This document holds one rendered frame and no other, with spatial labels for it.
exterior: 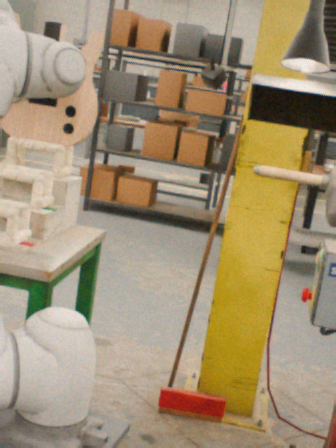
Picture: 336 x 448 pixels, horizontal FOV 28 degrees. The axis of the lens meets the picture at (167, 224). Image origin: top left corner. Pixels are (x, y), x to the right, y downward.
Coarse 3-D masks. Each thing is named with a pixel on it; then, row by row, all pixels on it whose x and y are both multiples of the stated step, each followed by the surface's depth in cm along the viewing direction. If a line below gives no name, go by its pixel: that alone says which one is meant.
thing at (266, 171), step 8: (264, 168) 202; (272, 168) 202; (264, 176) 202; (272, 176) 202; (280, 176) 201; (288, 176) 201; (296, 176) 200; (304, 176) 200; (312, 176) 200; (320, 176) 200; (312, 184) 200
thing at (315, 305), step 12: (324, 240) 183; (324, 252) 171; (324, 264) 170; (324, 276) 171; (312, 288) 183; (324, 288) 171; (312, 300) 177; (324, 300) 172; (312, 312) 174; (324, 312) 172; (312, 324) 174; (324, 324) 173
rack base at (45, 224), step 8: (16, 200) 218; (24, 200) 220; (0, 216) 209; (32, 216) 206; (40, 216) 206; (48, 216) 208; (56, 216) 215; (0, 224) 209; (32, 224) 207; (40, 224) 206; (48, 224) 209; (56, 224) 216; (32, 232) 207; (40, 232) 207; (48, 232) 211; (56, 232) 218
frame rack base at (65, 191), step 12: (12, 180) 223; (60, 180) 220; (72, 180) 224; (12, 192) 224; (24, 192) 223; (60, 192) 220; (72, 192) 226; (60, 204) 221; (72, 204) 228; (72, 216) 231
